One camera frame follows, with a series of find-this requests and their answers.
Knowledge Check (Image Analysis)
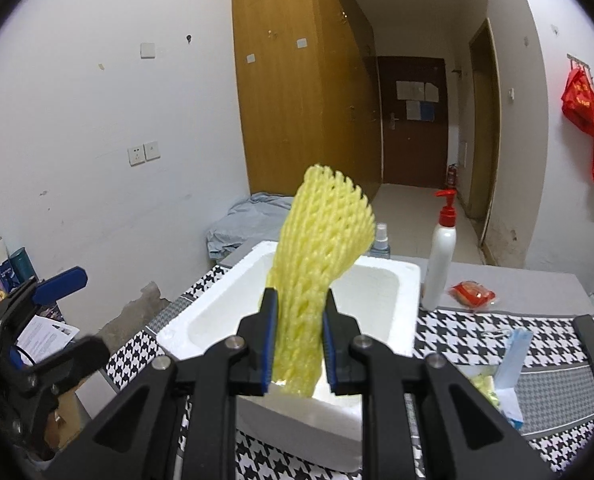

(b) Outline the wooden wardrobe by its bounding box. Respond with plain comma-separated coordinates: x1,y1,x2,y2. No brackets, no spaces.
231,0,382,202

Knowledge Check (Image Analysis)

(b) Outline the white blue packet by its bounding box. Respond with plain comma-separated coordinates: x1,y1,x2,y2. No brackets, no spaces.
494,385,526,431

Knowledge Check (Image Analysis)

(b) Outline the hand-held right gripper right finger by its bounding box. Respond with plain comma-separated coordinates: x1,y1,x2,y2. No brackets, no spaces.
322,287,558,480

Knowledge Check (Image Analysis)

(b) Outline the grey-blue crumpled cloth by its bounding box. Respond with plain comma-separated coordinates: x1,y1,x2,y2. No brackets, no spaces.
207,191,296,262

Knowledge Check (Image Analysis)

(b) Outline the wall hook rack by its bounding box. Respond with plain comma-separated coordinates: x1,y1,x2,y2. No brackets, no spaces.
567,53,594,81

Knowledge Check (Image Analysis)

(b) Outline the white paper notice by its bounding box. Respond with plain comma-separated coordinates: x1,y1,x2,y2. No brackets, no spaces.
396,80,440,103

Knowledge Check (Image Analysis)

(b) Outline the white pump bottle red cap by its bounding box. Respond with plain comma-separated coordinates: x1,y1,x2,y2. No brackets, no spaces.
421,189,458,312

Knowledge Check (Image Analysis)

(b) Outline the red snack packet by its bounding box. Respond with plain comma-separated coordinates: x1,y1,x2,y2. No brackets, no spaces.
449,280,500,314

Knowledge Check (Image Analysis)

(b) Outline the brown cardboard box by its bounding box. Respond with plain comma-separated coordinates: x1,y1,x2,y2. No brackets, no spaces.
42,390,86,452

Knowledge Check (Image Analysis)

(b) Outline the white styrofoam box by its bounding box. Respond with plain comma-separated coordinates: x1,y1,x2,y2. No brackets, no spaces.
156,240,422,473

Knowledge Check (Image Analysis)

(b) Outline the dark brown entrance door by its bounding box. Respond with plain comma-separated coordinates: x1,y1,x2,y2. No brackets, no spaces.
377,56,448,188

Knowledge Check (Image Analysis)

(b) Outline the blue spray bottle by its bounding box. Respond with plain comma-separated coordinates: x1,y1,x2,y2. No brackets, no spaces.
370,222,392,259

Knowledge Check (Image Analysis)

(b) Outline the wooden side door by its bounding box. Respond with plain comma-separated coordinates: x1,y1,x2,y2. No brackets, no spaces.
468,17,502,252

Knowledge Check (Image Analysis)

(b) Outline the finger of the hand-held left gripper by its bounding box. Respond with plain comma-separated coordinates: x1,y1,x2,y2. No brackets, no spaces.
0,266,88,332
20,335,111,397

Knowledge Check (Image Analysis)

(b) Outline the blue paper notice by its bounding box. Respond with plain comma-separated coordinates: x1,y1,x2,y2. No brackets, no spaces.
406,101,435,122

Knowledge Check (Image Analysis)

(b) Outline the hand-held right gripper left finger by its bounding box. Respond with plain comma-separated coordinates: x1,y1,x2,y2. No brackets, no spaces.
42,287,280,480

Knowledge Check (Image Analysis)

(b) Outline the yellow foam fruit net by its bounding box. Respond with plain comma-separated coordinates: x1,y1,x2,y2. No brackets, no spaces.
266,162,376,396

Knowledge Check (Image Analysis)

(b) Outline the houndstooth table mat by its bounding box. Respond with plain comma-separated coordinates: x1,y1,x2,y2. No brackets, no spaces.
106,262,594,480

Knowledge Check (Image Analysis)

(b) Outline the teal canister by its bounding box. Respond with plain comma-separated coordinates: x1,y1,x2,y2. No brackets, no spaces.
8,247,38,287

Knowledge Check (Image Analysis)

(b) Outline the yellow-green foam net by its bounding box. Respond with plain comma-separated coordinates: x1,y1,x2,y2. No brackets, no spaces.
469,364,502,411

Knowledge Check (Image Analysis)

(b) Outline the printed paper sheet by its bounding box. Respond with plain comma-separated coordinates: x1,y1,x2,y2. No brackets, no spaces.
16,314,81,367

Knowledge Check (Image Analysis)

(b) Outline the red hanging bag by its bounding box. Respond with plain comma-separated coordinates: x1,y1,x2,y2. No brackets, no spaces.
561,67,594,186

